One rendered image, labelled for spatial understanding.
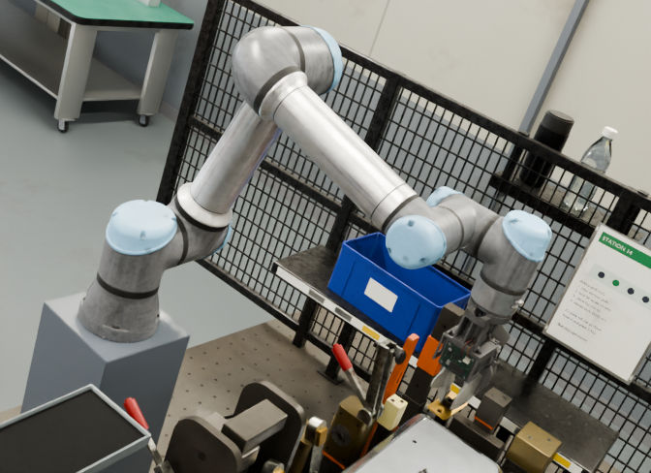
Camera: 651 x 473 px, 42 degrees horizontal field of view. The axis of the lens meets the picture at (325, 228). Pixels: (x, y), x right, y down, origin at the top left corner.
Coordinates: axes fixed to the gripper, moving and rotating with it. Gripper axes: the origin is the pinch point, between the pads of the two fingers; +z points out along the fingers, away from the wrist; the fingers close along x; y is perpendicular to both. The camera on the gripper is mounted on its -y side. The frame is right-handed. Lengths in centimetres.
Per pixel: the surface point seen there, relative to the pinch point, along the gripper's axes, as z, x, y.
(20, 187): 131, -279, -122
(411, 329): 20, -29, -44
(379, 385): 13.1, -16.3, -8.6
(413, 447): 26.9, -7.9, -17.6
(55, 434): 10, -34, 53
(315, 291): 25, -55, -40
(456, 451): 27.0, -1.7, -25.7
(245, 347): 58, -73, -47
